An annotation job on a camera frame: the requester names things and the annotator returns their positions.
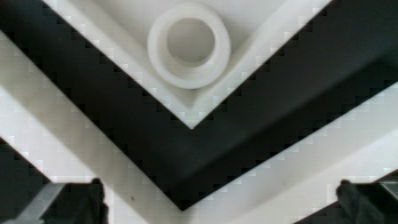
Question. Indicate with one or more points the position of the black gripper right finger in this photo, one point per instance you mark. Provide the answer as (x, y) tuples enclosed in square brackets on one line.
[(367, 205)]

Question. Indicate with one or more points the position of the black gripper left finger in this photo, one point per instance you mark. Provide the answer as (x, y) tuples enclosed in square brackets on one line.
[(67, 204)]

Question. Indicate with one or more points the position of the white U-shaped obstacle fence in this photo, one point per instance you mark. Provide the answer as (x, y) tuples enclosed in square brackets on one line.
[(285, 189)]

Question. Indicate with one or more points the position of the white square tabletop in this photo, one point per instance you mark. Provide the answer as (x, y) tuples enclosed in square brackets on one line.
[(189, 44)]

